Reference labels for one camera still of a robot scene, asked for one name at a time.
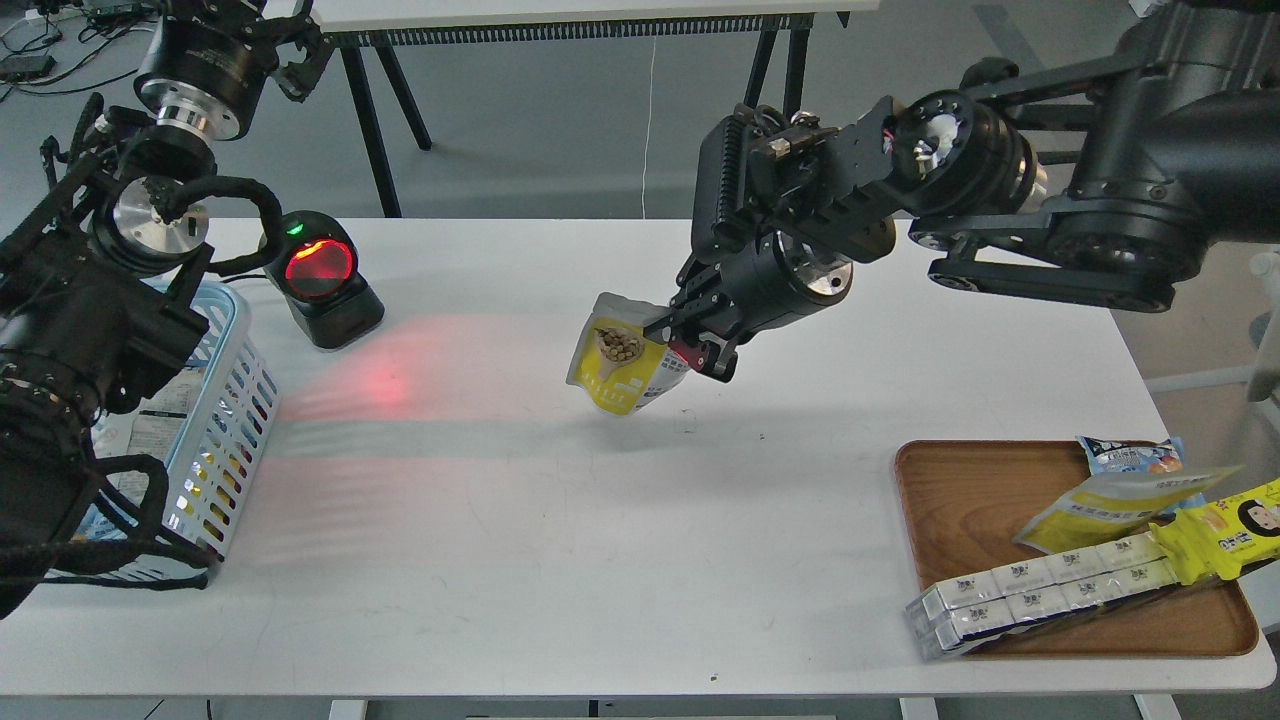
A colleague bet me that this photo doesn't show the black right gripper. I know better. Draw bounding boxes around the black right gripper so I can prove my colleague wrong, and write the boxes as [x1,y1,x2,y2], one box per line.
[643,232,852,383]

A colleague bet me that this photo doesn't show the yellow white snack pouch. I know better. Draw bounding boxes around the yellow white snack pouch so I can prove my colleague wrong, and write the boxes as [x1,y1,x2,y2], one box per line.
[566,292,690,416]

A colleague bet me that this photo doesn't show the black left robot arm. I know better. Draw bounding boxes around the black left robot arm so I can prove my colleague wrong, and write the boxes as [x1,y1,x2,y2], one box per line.
[1,1,334,615]

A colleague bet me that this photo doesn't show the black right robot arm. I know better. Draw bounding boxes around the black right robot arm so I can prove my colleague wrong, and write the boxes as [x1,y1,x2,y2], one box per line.
[645,1,1279,382]

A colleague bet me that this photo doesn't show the white boxed snack multipack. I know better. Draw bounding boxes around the white boxed snack multipack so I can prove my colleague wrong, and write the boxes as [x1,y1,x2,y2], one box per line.
[905,533,1179,660]

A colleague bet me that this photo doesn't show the blue snack bag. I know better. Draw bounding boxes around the blue snack bag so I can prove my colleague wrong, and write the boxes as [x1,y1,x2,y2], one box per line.
[1076,436,1184,477]

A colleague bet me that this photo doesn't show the light blue plastic basket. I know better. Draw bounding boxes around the light blue plastic basket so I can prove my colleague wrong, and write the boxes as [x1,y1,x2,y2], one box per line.
[76,281,282,587]

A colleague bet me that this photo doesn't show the white snack package in basket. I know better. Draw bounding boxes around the white snack package in basket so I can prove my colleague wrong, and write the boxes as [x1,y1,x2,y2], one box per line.
[91,366,206,509]

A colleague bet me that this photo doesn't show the yellow snack packet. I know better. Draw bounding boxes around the yellow snack packet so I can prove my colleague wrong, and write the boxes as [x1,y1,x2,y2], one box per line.
[1149,479,1279,585]

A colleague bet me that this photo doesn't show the brown wooden tray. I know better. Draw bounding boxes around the brown wooden tray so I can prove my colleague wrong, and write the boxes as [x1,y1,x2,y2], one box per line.
[893,439,1261,660]

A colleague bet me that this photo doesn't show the black barcode scanner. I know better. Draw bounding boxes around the black barcode scanner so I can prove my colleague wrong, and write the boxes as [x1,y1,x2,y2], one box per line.
[264,210,385,350]

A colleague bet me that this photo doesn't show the yellow white pouch on tray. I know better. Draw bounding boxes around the yellow white pouch on tray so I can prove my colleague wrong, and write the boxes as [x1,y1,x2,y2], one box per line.
[1012,465,1242,553]

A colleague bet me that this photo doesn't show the background table with black legs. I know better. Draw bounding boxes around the background table with black legs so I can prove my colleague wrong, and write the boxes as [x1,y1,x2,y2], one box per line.
[310,0,881,220]

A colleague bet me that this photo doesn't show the white hanging cable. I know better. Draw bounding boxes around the white hanging cable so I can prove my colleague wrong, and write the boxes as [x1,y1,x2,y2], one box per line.
[641,37,658,220]

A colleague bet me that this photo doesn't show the floor cables and adapters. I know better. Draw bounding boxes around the floor cables and adapters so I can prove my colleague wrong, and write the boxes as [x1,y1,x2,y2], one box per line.
[0,0,161,101]

